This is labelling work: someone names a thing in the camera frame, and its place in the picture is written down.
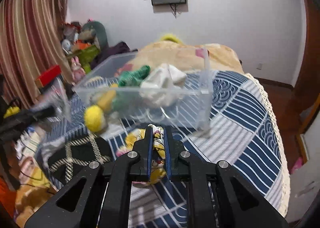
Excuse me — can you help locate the black chain-pattern cloth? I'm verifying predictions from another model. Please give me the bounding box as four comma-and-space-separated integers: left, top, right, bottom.
47, 133, 113, 184

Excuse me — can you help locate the yellow fuzzy ball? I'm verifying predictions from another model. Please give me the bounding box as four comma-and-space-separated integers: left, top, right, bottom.
84, 105, 107, 133

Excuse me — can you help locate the yellow floral scrunchie cloth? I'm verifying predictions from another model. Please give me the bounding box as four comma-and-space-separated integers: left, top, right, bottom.
116, 124, 166, 186

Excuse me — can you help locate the yellow sponge block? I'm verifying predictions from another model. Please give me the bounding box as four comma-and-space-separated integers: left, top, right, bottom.
96, 84, 118, 114

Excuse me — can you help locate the green knitted sock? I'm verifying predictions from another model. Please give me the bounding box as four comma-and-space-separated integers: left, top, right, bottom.
112, 65, 150, 111

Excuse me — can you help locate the white cloth pouch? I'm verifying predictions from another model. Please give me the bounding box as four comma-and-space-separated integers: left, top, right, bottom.
139, 63, 187, 108

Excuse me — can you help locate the red box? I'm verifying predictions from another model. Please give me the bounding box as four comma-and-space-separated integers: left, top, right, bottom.
35, 65, 61, 88

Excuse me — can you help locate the blue white patterned tablecloth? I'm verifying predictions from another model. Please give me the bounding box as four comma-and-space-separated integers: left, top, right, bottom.
35, 71, 290, 227

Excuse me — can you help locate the pink rabbit plush toy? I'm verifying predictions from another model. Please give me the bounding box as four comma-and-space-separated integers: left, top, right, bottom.
71, 56, 86, 84

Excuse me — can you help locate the green storage box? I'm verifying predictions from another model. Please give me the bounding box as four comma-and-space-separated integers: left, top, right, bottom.
67, 45, 100, 73

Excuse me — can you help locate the dark purple blanket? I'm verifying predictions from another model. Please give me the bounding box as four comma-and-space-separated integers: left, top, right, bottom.
90, 42, 137, 70

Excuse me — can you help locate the red gold striped curtain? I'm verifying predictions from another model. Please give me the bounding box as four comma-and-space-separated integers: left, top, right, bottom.
1, 0, 72, 108

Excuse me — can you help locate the grey green plush toy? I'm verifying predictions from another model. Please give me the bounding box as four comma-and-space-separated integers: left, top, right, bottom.
78, 20, 108, 50

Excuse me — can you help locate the clear plastic storage box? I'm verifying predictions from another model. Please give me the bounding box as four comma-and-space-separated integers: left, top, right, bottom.
74, 47, 213, 130

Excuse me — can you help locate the wooden door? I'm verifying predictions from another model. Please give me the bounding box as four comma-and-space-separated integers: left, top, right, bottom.
290, 0, 320, 131

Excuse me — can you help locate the beige patchwork blanket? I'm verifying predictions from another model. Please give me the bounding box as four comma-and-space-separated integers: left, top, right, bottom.
125, 40, 244, 74

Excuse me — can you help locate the yellow green chair back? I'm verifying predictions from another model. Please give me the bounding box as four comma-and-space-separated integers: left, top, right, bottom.
160, 33, 183, 44

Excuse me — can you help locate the white wall socket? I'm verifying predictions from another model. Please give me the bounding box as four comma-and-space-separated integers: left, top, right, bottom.
257, 63, 263, 70

